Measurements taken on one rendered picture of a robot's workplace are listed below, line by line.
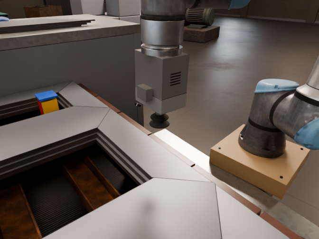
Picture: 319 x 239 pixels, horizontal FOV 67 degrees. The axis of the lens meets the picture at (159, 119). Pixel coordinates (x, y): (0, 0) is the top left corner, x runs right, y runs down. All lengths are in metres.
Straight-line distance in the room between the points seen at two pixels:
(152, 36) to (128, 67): 0.84
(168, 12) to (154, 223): 0.35
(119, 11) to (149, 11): 3.17
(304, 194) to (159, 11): 1.69
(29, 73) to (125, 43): 0.44
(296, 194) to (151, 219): 1.53
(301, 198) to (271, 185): 1.11
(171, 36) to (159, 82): 0.08
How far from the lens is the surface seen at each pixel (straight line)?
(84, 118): 0.77
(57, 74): 1.11
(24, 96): 1.02
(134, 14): 3.72
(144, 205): 0.47
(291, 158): 0.88
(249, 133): 0.83
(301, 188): 1.96
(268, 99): 0.77
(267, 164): 0.81
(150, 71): 0.44
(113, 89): 1.24
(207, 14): 6.32
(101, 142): 0.70
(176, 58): 0.43
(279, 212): 0.76
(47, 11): 9.26
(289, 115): 0.71
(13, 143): 0.73
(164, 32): 0.41
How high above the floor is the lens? 1.21
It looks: 29 degrees down
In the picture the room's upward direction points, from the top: straight up
